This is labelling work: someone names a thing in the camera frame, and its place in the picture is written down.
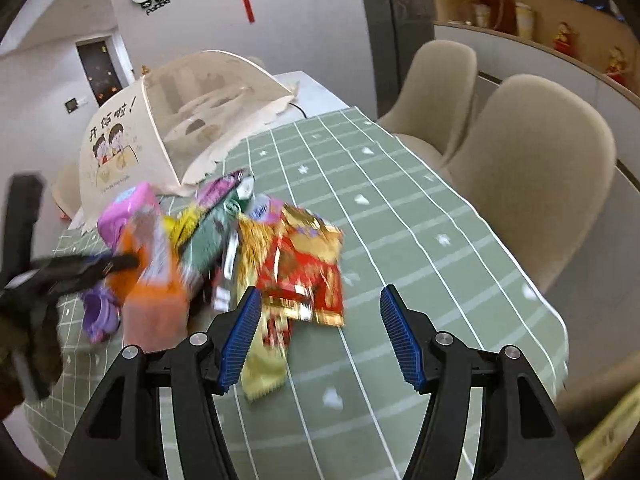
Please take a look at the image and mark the blue white packet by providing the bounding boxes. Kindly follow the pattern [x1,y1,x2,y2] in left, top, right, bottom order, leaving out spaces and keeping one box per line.
[247,192,283,223]

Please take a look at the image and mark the dark red box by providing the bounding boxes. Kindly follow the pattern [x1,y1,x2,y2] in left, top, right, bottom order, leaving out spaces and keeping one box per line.
[487,0,516,33]

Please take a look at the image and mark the small purple wrapper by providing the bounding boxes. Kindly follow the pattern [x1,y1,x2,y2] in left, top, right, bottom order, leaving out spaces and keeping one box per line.
[80,285,123,343]

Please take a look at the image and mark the beige chair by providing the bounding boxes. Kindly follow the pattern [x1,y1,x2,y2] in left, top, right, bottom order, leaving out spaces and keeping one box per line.
[377,40,478,166]
[50,162,83,221]
[445,74,618,293]

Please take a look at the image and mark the beige mesh food cover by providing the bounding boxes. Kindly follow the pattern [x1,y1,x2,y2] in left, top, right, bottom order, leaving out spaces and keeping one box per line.
[77,50,301,226]

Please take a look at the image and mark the red figurine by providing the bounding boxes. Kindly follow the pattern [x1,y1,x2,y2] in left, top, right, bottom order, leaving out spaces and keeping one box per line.
[552,21,578,53]
[604,46,628,83]

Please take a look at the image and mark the green snack packet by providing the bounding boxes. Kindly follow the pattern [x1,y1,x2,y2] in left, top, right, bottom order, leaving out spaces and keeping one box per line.
[175,200,241,291]

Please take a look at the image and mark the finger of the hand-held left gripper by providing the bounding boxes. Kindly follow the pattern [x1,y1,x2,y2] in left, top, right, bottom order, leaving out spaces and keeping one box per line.
[30,254,142,297]

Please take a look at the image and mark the green grid tablecloth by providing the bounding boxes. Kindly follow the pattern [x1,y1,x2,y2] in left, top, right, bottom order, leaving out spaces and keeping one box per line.
[22,105,568,480]

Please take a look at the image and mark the dark grey tall cabinet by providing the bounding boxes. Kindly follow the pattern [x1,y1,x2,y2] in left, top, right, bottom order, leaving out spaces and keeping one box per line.
[357,0,436,116]

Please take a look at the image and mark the white sideboard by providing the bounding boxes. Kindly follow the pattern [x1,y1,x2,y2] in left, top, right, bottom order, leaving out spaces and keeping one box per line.
[432,22,640,161]

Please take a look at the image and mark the grey stick wrapper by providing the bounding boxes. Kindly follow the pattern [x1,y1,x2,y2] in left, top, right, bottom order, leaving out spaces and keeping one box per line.
[220,230,241,286]

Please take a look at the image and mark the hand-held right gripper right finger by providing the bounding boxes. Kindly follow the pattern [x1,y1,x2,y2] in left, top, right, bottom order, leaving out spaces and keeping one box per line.
[379,284,586,480]

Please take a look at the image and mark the orange snack packet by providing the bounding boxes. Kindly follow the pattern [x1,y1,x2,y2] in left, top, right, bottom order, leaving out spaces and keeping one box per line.
[117,210,193,353]

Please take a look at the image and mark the black door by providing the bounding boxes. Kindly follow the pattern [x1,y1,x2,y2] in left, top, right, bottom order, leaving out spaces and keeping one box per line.
[75,37,123,111]

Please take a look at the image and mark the pink purple packet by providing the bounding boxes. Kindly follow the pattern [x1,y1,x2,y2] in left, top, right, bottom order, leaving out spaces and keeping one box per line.
[97,182,163,251]

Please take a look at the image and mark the pale yellow cup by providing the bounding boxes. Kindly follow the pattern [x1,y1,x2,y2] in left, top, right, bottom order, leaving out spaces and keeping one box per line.
[515,2,536,38]

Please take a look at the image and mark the person's left hand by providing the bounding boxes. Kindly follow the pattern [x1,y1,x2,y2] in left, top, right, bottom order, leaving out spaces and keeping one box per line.
[0,300,63,401]

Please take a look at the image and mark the magenta snack packet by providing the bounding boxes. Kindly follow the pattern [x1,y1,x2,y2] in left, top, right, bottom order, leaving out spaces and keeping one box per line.
[195,170,256,211]

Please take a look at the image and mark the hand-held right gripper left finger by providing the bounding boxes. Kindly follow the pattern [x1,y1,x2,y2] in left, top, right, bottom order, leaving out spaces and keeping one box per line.
[55,285,263,480]

